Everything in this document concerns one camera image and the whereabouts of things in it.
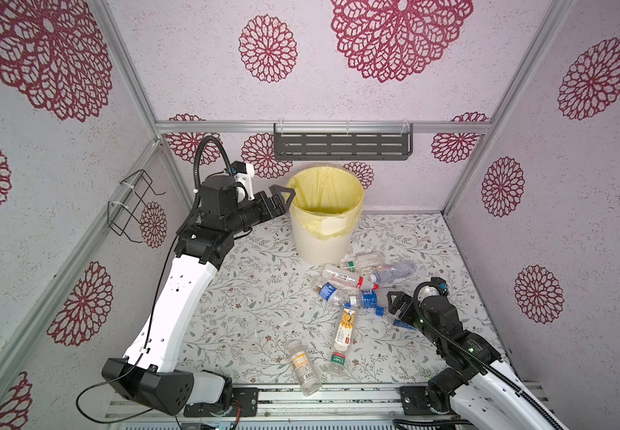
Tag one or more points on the small green-label clear bottle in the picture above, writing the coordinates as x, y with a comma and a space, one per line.
337, 362

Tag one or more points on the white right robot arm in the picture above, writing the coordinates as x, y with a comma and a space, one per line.
477, 386

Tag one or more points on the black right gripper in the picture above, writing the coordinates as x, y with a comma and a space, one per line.
411, 304

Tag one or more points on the white sunflower-label bottle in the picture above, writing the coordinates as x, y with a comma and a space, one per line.
344, 332

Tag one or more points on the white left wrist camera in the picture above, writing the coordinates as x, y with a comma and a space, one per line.
243, 175

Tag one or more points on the grey metal wall shelf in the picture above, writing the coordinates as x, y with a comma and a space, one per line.
291, 145

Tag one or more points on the clear green-cap bottle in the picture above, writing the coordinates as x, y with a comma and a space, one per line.
364, 262

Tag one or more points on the cream ribbed waste bin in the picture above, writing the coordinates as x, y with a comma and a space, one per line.
320, 242

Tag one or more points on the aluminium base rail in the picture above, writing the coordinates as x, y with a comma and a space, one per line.
336, 405

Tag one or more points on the clear purple-label water bottle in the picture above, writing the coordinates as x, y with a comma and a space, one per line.
391, 272

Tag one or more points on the crumpled blue-label water bottle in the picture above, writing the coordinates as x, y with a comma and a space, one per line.
336, 296

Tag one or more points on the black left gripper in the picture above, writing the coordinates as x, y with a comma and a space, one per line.
266, 204

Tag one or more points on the clear orange-label bottle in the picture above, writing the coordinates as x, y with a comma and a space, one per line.
308, 378

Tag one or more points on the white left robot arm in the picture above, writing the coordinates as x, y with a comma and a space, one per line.
147, 372

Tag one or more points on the yellow plastic bin liner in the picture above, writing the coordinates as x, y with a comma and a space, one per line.
328, 201

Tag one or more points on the black wire wall rack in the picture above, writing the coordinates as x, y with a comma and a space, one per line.
122, 212

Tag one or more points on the clear bottle blue cap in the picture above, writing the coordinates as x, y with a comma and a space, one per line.
382, 313

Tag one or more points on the white red-cap bottle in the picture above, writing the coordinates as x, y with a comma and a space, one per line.
343, 278

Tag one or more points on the clear blue-label blue-cap bottle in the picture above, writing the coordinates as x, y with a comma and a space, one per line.
369, 299

